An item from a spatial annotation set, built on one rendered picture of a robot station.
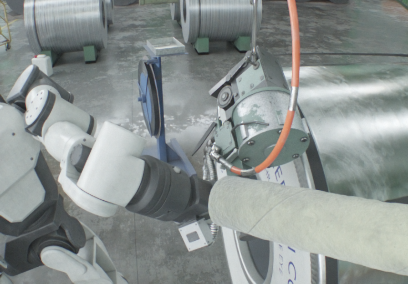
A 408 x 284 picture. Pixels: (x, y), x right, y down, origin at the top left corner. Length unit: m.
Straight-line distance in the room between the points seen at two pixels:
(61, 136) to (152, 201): 0.20
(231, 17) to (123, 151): 5.52
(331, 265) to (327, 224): 0.66
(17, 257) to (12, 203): 0.24
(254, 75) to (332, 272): 0.48
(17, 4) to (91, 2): 7.07
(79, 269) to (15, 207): 0.28
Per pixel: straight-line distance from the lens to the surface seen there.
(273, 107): 0.66
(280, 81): 0.76
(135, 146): 0.45
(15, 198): 0.90
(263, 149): 0.68
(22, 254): 1.08
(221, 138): 0.77
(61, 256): 1.03
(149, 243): 2.33
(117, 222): 2.51
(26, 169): 0.88
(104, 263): 1.24
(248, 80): 0.76
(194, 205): 0.54
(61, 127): 0.62
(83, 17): 5.76
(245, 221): 0.20
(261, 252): 1.58
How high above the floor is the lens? 1.71
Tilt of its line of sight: 29 degrees down
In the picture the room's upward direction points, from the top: straight up
